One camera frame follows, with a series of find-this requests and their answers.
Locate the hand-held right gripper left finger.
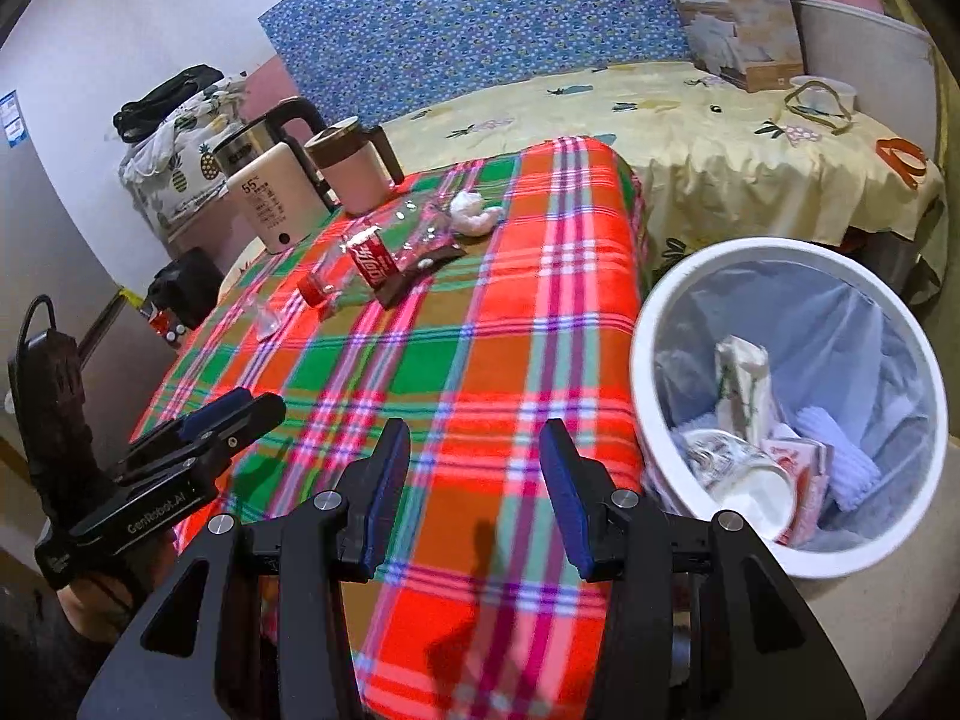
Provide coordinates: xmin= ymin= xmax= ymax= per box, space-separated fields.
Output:
xmin=79 ymin=418 xmax=412 ymax=720

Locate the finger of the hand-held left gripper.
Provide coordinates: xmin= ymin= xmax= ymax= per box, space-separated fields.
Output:
xmin=112 ymin=396 xmax=287 ymax=485
xmin=127 ymin=388 xmax=256 ymax=466

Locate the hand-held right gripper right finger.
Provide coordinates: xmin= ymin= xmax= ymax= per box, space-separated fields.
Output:
xmin=540 ymin=418 xmax=863 ymax=720

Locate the white round trash bin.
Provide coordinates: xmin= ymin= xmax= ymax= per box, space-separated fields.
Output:
xmin=628 ymin=238 xmax=942 ymax=580

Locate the white paper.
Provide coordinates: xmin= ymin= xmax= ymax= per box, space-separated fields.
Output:
xmin=712 ymin=336 xmax=785 ymax=440

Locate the red white carton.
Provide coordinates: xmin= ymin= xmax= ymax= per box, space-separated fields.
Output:
xmin=765 ymin=439 xmax=835 ymax=547

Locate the white foam net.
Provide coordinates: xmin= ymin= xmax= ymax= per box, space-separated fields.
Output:
xmin=795 ymin=405 xmax=882 ymax=515

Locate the person's left forearm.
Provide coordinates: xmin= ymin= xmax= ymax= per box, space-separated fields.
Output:
xmin=60 ymin=574 xmax=151 ymax=642

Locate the red toy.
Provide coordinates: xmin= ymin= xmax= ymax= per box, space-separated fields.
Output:
xmin=142 ymin=304 xmax=188 ymax=346

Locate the plastic bottle red label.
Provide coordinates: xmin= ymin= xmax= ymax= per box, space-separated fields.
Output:
xmin=298 ymin=206 xmax=443 ymax=312

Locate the pineapple print cloth bundle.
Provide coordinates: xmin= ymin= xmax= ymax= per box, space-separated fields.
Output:
xmin=118 ymin=79 xmax=248 ymax=233

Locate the grey fridge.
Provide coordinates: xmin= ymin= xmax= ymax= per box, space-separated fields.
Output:
xmin=0 ymin=82 xmax=125 ymax=421

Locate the beige electric kettle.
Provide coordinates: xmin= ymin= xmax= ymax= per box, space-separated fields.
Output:
xmin=210 ymin=97 xmax=338 ymax=218

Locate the brown lidded mug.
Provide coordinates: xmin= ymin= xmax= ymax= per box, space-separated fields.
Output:
xmin=302 ymin=116 xmax=406 ymax=217

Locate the white tissue ball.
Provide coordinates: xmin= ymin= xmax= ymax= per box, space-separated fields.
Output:
xmin=448 ymin=191 xmax=502 ymax=237

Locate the translucent bin liner bag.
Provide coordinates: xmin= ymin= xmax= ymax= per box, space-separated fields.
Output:
xmin=652 ymin=262 xmax=927 ymax=541

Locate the black bag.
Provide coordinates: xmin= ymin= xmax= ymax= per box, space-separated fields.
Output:
xmin=112 ymin=65 xmax=226 ymax=137

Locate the yellow pineapple print bed sheet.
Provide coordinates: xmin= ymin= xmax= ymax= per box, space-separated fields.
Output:
xmin=379 ymin=60 xmax=947 ymax=301

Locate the blue floral headboard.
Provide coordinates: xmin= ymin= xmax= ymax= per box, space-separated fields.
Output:
xmin=259 ymin=0 xmax=695 ymax=143

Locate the clear plastic bowl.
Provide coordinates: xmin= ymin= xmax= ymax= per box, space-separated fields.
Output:
xmin=789 ymin=75 xmax=857 ymax=112

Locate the printed cardboard box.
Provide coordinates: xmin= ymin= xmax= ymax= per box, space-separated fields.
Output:
xmin=658 ymin=0 xmax=807 ymax=93

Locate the white panel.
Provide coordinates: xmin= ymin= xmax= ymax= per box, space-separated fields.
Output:
xmin=795 ymin=0 xmax=938 ymax=166

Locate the olive strap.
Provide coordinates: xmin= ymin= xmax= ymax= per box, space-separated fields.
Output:
xmin=784 ymin=82 xmax=856 ymax=137

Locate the orange strap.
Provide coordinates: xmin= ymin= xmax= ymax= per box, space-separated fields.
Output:
xmin=876 ymin=136 xmax=931 ymax=185

